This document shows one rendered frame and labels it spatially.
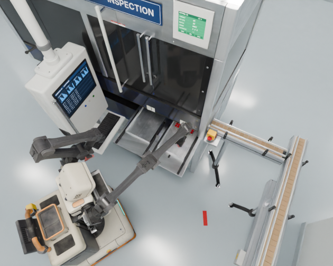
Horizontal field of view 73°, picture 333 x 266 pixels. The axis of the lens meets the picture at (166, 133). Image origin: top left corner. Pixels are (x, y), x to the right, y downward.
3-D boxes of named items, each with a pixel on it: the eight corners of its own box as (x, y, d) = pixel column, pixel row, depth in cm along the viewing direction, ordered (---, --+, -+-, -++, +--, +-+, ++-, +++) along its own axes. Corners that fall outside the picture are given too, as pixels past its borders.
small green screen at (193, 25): (173, 36, 128) (174, -1, 110) (208, 48, 123) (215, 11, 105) (172, 37, 128) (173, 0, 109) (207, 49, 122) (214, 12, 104)
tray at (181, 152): (175, 119, 217) (175, 117, 213) (200, 130, 210) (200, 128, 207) (157, 147, 202) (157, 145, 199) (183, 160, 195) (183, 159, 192)
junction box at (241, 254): (238, 249, 199) (240, 248, 191) (243, 252, 197) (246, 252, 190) (233, 263, 193) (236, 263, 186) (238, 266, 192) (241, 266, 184)
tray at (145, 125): (144, 106, 225) (144, 104, 222) (167, 116, 218) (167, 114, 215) (125, 132, 210) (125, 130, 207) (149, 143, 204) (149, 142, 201)
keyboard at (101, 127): (108, 112, 231) (108, 111, 229) (120, 117, 228) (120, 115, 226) (85, 144, 213) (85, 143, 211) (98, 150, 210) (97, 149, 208)
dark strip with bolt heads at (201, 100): (193, 127, 198) (205, 55, 129) (197, 130, 197) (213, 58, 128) (193, 129, 197) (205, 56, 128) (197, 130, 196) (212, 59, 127)
